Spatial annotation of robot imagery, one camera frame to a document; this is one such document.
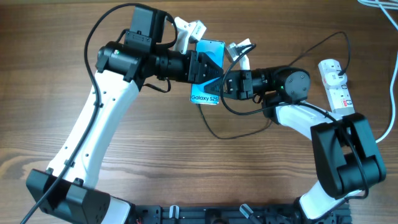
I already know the blue Galaxy smartphone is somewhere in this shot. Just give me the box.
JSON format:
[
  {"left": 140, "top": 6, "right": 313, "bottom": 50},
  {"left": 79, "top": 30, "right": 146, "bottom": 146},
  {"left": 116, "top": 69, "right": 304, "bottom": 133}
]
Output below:
[{"left": 190, "top": 39, "right": 225, "bottom": 105}]

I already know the black charging cable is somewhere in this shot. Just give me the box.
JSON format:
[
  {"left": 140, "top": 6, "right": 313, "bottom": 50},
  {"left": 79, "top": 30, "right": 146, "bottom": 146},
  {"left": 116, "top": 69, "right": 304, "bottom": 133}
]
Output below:
[{"left": 197, "top": 31, "right": 353, "bottom": 141}]

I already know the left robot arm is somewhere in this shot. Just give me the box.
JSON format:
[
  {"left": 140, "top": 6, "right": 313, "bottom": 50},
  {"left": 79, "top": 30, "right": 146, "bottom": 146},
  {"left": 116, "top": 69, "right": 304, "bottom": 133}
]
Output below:
[{"left": 26, "top": 3, "right": 223, "bottom": 223}]

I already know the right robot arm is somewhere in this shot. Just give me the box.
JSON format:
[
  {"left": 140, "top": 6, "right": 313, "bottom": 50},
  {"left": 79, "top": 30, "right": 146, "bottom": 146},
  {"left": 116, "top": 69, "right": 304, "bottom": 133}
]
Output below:
[{"left": 204, "top": 67, "right": 386, "bottom": 223}]

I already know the white USB charger plug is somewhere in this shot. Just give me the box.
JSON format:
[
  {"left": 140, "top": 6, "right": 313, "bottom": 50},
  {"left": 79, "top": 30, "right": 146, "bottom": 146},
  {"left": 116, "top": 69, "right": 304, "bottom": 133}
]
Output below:
[{"left": 324, "top": 72, "right": 347, "bottom": 88}]

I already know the white power strip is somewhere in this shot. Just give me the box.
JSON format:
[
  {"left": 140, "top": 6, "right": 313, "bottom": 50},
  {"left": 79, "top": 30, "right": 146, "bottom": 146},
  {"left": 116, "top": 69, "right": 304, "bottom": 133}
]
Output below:
[{"left": 318, "top": 59, "right": 355, "bottom": 116}]

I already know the black mounting rail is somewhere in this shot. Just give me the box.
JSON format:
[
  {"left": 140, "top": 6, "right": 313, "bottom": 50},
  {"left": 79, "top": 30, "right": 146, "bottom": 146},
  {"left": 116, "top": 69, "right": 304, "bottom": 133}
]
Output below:
[{"left": 132, "top": 203, "right": 353, "bottom": 224}]

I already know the white power strip cord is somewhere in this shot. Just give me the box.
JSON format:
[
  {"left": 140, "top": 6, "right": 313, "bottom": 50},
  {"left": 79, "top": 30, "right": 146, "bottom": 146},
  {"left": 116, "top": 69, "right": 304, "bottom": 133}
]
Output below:
[{"left": 374, "top": 49, "right": 398, "bottom": 144}]

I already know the white cables top right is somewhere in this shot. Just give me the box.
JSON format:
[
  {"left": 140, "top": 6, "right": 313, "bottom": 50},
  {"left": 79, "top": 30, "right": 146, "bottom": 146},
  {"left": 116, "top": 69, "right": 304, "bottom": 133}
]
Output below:
[{"left": 357, "top": 0, "right": 398, "bottom": 30}]

